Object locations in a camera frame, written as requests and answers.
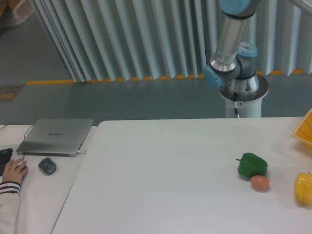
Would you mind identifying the person's hand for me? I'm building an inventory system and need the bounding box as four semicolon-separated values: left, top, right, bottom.
2;158;28;184

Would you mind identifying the striped cream sleeve forearm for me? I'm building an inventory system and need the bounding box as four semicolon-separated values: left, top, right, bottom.
0;181;21;234

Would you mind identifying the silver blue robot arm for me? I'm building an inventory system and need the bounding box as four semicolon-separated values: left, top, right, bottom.
202;0;312;102

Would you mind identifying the yellow plastic basket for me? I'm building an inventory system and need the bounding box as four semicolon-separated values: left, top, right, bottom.
291;112;312;149

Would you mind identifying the black keyboard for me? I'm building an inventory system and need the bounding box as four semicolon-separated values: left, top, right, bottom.
0;148;13;176

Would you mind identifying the dark grey earbuds case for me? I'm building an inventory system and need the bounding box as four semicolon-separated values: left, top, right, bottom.
38;157;57;176

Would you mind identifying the silver closed laptop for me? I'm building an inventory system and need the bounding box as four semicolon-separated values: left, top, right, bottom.
16;118;93;157

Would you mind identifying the white folding partition screen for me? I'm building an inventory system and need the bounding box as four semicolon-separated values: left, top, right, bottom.
32;0;312;82

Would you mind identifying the cardboard box in plastic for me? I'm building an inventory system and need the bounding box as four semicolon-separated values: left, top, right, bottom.
0;0;34;28

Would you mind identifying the green bell pepper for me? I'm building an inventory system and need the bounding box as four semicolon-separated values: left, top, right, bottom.
236;152;268;178

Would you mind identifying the brown egg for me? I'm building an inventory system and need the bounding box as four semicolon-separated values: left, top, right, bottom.
250;175;270;191

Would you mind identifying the yellow bell pepper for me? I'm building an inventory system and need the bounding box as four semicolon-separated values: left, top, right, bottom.
294;173;312;205

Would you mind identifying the black mouse cable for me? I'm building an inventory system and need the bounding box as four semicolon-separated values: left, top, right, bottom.
0;123;34;161

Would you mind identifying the robot base cable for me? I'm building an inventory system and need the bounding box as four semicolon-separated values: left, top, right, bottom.
233;91;241;118

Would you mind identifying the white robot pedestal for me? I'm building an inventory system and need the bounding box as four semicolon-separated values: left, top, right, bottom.
219;74;269;118

